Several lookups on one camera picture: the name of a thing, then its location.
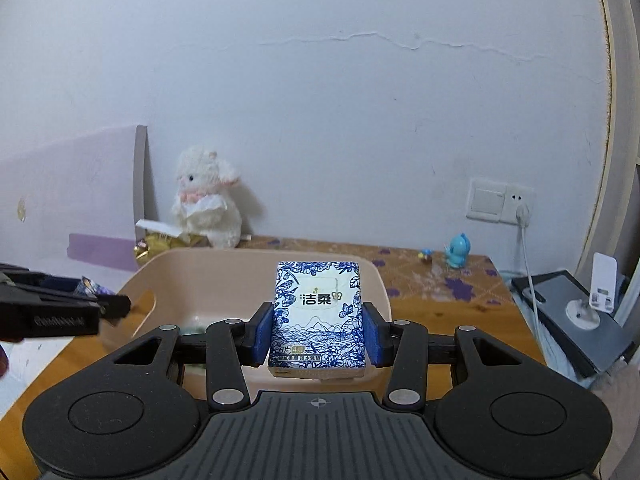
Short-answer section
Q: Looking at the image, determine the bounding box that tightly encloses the white power cable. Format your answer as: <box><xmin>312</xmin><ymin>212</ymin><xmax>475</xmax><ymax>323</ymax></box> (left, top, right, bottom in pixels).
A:
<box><xmin>519</xmin><ymin>225</ymin><xmax>548</xmax><ymax>343</ymax></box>

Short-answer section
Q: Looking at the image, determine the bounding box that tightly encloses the white plush lamb toy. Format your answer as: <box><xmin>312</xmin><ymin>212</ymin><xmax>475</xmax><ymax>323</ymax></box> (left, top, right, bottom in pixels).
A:
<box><xmin>170</xmin><ymin>145</ymin><xmax>247</xmax><ymax>250</ymax></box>

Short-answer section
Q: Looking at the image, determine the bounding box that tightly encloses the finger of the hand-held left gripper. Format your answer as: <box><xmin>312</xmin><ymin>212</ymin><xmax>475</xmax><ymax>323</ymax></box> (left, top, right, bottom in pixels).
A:
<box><xmin>0</xmin><ymin>262</ymin><xmax>83</xmax><ymax>292</ymax></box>
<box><xmin>0</xmin><ymin>285</ymin><xmax>132</xmax><ymax>344</ymax></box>

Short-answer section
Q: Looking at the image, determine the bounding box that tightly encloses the beige door frame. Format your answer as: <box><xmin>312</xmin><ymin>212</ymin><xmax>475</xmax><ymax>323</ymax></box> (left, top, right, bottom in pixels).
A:
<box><xmin>580</xmin><ymin>0</ymin><xmax>640</xmax><ymax>283</ymax></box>

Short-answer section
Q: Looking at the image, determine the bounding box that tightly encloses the dark grey flat box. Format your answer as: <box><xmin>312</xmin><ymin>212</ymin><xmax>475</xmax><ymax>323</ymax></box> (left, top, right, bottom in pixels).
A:
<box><xmin>510</xmin><ymin>269</ymin><xmax>637</xmax><ymax>379</ymax></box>

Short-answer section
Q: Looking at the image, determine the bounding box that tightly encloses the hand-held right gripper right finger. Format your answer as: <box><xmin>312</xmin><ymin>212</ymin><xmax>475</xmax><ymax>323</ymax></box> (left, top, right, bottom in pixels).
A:
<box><xmin>363</xmin><ymin>302</ymin><xmax>535</xmax><ymax>407</ymax></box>

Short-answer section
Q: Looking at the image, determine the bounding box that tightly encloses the white paper strip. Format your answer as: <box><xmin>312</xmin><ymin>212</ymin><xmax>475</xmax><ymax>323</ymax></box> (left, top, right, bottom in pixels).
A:
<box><xmin>135</xmin><ymin>219</ymin><xmax>185</xmax><ymax>237</ymax></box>

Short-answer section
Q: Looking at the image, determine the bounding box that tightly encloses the white phone stand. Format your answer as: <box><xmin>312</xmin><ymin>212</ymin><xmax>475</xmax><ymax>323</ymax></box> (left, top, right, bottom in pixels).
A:
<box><xmin>564</xmin><ymin>252</ymin><xmax>619</xmax><ymax>331</ymax></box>

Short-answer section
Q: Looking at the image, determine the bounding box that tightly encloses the white headboard panel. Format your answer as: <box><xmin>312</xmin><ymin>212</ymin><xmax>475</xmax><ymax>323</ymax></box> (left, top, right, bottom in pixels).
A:
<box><xmin>0</xmin><ymin>124</ymin><xmax>152</xmax><ymax>281</ymax></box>

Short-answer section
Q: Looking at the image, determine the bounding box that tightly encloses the pink plastic basket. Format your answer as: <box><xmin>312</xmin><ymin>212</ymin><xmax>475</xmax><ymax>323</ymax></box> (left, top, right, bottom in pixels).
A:
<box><xmin>116</xmin><ymin>247</ymin><xmax>392</xmax><ymax>402</ymax></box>

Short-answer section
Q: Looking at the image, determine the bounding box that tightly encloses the white wall switch socket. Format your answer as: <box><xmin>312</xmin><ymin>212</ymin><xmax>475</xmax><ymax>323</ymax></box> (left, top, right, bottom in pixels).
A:
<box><xmin>466</xmin><ymin>176</ymin><xmax>535</xmax><ymax>225</ymax></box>

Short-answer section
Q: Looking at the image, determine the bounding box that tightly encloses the purple snack packet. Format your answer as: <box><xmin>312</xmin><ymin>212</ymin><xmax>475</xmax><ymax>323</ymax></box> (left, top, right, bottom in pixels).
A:
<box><xmin>74</xmin><ymin>277</ymin><xmax>115</xmax><ymax>297</ymax></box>

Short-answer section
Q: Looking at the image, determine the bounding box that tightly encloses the blue white tissue pack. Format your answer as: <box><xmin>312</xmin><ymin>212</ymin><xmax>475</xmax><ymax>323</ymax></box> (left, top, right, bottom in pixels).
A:
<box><xmin>267</xmin><ymin>260</ymin><xmax>373</xmax><ymax>379</ymax></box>

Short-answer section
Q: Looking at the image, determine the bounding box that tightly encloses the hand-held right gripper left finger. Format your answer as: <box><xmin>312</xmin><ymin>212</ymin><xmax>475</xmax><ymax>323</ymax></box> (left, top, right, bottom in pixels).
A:
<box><xmin>102</xmin><ymin>301</ymin><xmax>275</xmax><ymax>407</ymax></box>

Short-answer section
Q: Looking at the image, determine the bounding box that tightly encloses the gold foil packet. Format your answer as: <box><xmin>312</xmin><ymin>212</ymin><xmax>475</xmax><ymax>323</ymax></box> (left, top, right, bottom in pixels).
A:
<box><xmin>133</xmin><ymin>232</ymin><xmax>212</xmax><ymax>264</ymax></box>

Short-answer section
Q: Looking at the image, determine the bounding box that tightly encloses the blue toy figure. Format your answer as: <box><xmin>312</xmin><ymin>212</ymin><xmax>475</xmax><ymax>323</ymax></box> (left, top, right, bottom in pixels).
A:
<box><xmin>444</xmin><ymin>232</ymin><xmax>470</xmax><ymax>270</ymax></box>

